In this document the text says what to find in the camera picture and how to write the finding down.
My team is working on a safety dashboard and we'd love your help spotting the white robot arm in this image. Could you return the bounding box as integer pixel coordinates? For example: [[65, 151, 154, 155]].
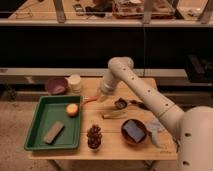
[[100, 57, 213, 171]]

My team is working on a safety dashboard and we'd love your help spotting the white cup stack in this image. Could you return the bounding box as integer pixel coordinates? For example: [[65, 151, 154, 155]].
[[68, 74, 81, 92]]

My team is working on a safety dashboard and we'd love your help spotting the purple bowl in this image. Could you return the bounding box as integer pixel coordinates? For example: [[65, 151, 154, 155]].
[[45, 78, 68, 95]]

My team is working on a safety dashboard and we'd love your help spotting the brown wooden bowl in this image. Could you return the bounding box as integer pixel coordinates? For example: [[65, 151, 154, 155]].
[[121, 119, 147, 145]]

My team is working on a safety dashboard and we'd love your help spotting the grey crumpled cloth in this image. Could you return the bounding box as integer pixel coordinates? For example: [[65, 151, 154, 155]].
[[146, 119, 164, 148]]

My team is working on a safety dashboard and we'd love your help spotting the orange pepper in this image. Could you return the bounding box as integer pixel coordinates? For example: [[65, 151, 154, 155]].
[[82, 96, 98, 105]]

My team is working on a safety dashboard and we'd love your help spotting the blue sponge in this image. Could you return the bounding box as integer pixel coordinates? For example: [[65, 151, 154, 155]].
[[122, 120, 145, 143]]

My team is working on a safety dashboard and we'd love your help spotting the pine cone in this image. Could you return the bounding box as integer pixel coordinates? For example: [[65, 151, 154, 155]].
[[87, 124, 102, 150]]

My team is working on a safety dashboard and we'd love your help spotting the green plastic tray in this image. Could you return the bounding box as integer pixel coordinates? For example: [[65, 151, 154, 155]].
[[24, 95, 82, 151]]

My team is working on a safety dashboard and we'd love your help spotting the peach apple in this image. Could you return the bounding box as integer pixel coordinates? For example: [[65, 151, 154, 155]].
[[66, 104, 79, 117]]

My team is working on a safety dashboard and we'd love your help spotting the wooden table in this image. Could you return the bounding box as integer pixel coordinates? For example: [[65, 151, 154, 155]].
[[28, 83, 177, 161]]

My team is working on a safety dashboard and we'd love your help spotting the grey sponge block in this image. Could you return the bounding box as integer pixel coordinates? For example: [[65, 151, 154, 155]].
[[43, 121, 64, 144]]

